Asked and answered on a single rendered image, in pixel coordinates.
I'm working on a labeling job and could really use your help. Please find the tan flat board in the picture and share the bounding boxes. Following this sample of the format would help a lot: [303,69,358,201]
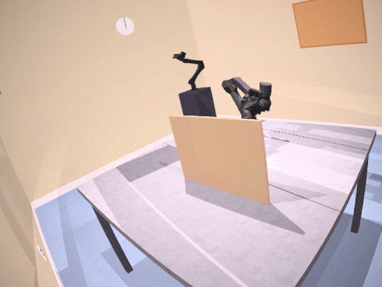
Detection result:
[169,115,270,204]

